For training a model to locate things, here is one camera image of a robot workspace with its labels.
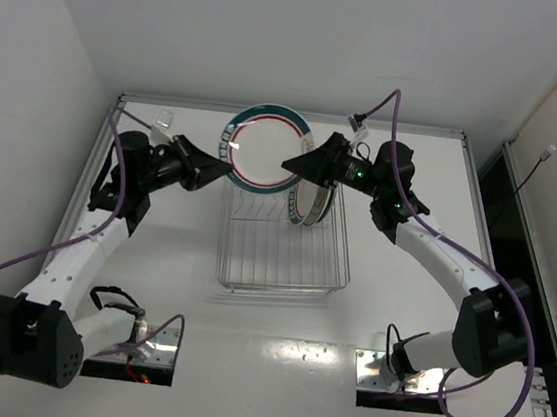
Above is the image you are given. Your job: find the green red rimmed plate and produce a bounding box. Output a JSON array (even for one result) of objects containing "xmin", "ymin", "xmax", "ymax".
[
  {"xmin": 287, "ymin": 180, "xmax": 318, "ymax": 226},
  {"xmin": 217, "ymin": 103, "xmax": 315, "ymax": 195}
]

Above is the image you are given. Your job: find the black cable white connector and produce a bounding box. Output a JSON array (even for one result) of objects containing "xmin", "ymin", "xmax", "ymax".
[{"xmin": 512, "ymin": 144, "xmax": 557, "ymax": 197}]

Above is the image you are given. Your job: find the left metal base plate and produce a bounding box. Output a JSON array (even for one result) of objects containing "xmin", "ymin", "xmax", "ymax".
[{"xmin": 92, "ymin": 325, "xmax": 181, "ymax": 370}]

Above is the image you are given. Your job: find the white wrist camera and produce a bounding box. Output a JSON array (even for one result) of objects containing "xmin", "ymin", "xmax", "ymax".
[
  {"xmin": 149, "ymin": 109, "xmax": 174, "ymax": 145},
  {"xmin": 347, "ymin": 113, "xmax": 367, "ymax": 134}
]

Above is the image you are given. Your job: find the metal base plate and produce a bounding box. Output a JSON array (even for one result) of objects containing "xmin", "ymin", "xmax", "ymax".
[
  {"xmin": 92, "ymin": 325, "xmax": 181, "ymax": 370},
  {"xmin": 355, "ymin": 349, "xmax": 445, "ymax": 397}
]

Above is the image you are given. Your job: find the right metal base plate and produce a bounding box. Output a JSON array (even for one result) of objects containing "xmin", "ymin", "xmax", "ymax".
[{"xmin": 355, "ymin": 349, "xmax": 445, "ymax": 397}]

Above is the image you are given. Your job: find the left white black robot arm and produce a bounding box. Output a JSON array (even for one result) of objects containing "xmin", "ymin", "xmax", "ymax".
[{"xmin": 0, "ymin": 131, "xmax": 232, "ymax": 389}]

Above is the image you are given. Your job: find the metal wire dish rack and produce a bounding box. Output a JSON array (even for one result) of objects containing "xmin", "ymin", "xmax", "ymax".
[{"xmin": 216, "ymin": 182, "xmax": 351, "ymax": 298}]

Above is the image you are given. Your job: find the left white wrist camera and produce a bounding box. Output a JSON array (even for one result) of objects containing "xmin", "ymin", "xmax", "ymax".
[{"xmin": 149, "ymin": 109, "xmax": 174, "ymax": 145}]

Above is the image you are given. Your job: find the white grey rimmed plate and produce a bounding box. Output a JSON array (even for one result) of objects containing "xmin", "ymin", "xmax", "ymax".
[{"xmin": 303, "ymin": 187, "xmax": 336, "ymax": 226}]

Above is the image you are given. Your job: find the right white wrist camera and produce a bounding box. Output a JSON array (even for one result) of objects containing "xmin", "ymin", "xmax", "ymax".
[{"xmin": 347, "ymin": 113, "xmax": 367, "ymax": 134}]

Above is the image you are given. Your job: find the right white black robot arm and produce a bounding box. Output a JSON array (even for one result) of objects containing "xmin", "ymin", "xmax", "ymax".
[{"xmin": 281, "ymin": 132, "xmax": 533, "ymax": 380}]

